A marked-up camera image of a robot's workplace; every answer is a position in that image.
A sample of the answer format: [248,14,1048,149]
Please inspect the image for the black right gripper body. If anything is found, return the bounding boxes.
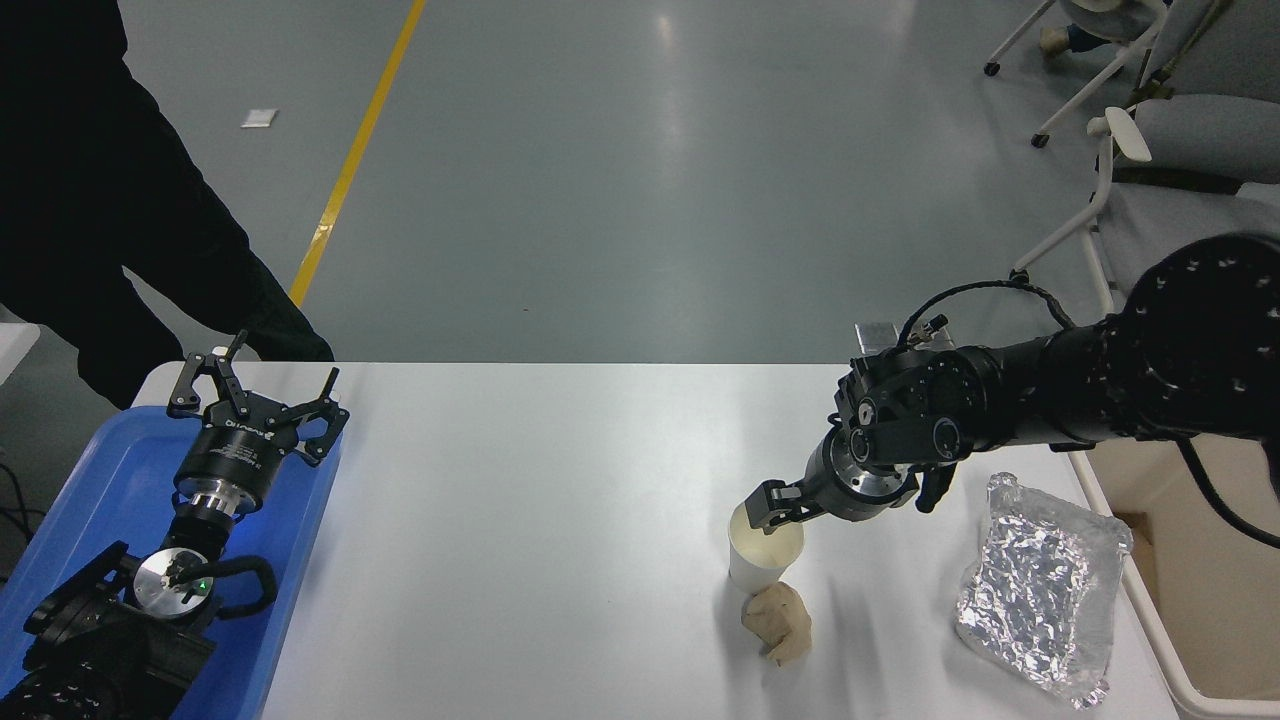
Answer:
[805,432,863,521]

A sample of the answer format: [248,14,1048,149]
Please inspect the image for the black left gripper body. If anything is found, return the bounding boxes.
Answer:
[178,400,299,499]

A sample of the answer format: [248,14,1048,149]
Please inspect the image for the white paper cup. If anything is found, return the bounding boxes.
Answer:
[728,500,806,593]

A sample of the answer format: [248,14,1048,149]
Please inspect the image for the crumpled tan paper ball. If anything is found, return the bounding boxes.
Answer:
[741,583,813,668]

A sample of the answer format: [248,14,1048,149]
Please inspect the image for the blue plastic tray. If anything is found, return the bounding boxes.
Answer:
[0,405,344,720]

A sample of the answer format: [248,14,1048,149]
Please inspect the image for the white side table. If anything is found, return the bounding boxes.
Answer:
[0,323,42,386]

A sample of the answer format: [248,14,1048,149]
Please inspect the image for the crumpled silver foil tray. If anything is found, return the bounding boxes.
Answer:
[955,472,1134,711]

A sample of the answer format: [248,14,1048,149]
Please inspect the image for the person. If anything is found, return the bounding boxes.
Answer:
[0,0,336,409]

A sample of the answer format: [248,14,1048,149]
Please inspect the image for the large pale bin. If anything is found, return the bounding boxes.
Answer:
[1068,435,1280,720]

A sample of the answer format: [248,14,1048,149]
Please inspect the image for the white chair legs with casters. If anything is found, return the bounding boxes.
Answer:
[985,0,1171,149]

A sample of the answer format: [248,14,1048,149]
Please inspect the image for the person's foot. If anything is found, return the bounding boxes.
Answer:
[1040,25,1113,56]

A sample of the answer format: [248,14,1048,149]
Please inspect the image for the black floor cable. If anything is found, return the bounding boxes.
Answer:
[0,462,46,581]

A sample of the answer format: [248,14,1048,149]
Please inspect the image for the grey chair with white frame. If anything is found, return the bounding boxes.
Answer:
[1010,105,1280,321]
[1130,0,1280,196]

